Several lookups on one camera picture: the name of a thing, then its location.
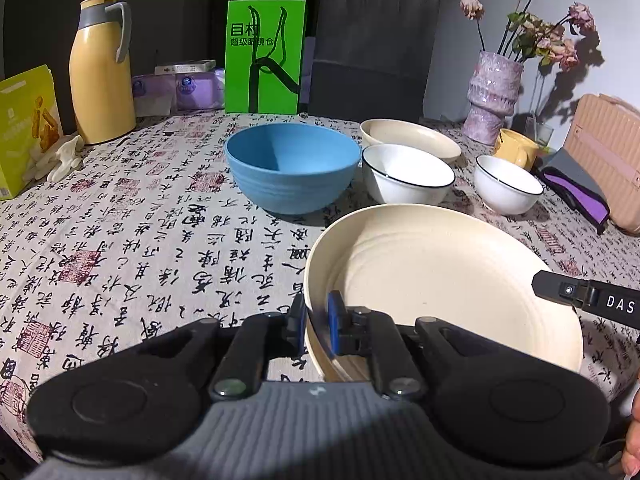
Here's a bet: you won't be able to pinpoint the cream plate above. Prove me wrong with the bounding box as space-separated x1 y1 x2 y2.
304 204 584 372
305 308 371 382
360 118 462 164

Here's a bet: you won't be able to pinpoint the person's right hand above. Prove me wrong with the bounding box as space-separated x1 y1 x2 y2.
622 411 640 477

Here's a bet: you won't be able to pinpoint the large white bowl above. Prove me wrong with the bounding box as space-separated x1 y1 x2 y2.
362 144 456 206

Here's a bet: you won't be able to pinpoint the small white bowl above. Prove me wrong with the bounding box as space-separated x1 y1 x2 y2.
474 155 544 216

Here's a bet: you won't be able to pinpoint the blue bowl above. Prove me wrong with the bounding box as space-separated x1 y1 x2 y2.
224 122 361 216

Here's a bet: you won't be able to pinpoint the calligraphy tablecloth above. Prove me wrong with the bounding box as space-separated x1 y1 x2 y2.
1 110 639 463

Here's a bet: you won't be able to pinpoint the pink small suitcase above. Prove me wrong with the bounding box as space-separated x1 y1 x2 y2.
563 94 640 235

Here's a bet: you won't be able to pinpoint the clear glass cup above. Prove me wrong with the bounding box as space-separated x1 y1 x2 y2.
525 116 553 148

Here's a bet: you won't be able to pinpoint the yellow mug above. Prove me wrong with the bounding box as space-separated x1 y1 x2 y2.
492 128 539 171

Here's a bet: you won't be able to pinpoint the purple ceramic vase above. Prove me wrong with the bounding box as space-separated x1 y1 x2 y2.
462 51 524 145

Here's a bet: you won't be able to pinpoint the purple tissue pack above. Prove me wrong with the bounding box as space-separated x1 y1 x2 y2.
131 72 224 117

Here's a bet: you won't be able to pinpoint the green paper bag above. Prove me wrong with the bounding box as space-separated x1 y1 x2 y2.
224 0 306 115

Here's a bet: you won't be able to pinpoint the small white box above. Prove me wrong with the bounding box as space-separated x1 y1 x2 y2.
154 60 216 75

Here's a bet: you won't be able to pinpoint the white rubber gloves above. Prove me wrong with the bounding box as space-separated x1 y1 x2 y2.
28 134 85 183

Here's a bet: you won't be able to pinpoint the dried pink flowers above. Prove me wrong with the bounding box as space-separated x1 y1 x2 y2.
458 0 599 74

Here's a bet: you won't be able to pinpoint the black paper bag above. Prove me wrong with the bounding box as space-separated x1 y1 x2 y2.
308 0 439 122

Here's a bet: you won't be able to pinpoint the yellow thermos jug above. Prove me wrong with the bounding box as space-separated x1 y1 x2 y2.
70 0 136 144

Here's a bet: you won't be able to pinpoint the yellow-green snack box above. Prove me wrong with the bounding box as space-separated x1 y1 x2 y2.
0 65 63 200

